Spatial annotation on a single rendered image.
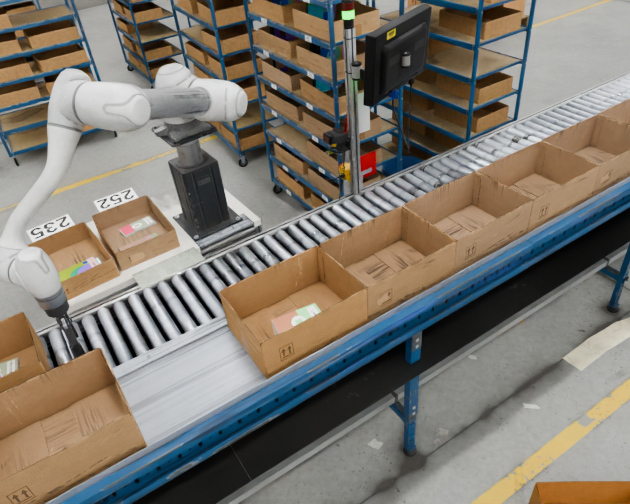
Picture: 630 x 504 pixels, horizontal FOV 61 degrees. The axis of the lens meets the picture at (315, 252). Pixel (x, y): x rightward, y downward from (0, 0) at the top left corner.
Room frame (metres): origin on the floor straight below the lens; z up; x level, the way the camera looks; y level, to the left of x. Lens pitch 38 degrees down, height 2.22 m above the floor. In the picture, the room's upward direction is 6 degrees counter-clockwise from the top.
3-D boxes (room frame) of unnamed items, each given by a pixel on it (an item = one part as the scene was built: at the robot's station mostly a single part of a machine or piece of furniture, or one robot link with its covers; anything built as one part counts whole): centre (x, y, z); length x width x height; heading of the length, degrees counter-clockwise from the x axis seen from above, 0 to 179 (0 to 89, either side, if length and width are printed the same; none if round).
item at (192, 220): (2.21, 0.51, 0.91); 0.26 x 0.26 x 0.33; 32
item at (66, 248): (1.93, 1.08, 0.80); 0.38 x 0.28 x 0.10; 34
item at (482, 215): (1.68, -0.59, 0.97); 0.39 x 0.29 x 0.17; 119
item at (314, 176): (3.06, -0.24, 0.39); 0.40 x 0.30 x 0.10; 29
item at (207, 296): (1.62, 0.44, 0.72); 0.52 x 0.05 x 0.05; 29
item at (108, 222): (2.11, 0.83, 0.80); 0.38 x 0.28 x 0.10; 30
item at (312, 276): (1.30, 0.09, 0.96); 0.39 x 0.29 x 0.17; 119
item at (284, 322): (1.24, 0.07, 0.92); 0.16 x 0.11 x 0.07; 111
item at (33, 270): (1.36, 0.89, 1.19); 0.13 x 0.11 x 0.16; 61
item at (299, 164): (3.49, -0.01, 0.39); 0.40 x 0.30 x 0.10; 30
